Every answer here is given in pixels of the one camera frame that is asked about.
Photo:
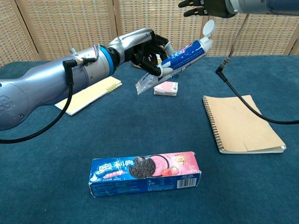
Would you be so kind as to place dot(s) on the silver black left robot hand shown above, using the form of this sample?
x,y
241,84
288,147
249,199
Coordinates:
x,y
130,43

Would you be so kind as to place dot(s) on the pink tissue pack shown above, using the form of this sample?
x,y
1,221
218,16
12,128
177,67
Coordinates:
x,y
166,88

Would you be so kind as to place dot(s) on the blue white toothpaste tube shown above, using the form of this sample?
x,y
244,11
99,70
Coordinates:
x,y
187,54

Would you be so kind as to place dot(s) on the brown spiral notebook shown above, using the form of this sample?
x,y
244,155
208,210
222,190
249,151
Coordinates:
x,y
240,123

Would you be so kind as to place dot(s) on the silver-blue right robot arm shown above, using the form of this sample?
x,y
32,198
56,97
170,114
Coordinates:
x,y
264,5

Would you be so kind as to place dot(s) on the blue felt table cover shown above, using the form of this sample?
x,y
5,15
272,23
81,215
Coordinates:
x,y
140,130

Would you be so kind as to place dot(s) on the blue pink Oreo cookie box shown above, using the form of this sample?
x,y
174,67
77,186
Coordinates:
x,y
144,173

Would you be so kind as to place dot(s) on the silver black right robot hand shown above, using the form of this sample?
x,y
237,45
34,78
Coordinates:
x,y
215,9

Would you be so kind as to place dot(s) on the silver-blue left robot arm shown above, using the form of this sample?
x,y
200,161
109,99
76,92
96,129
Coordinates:
x,y
46,86

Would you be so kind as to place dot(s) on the woven wooden folding screen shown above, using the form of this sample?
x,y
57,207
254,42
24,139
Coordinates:
x,y
70,23

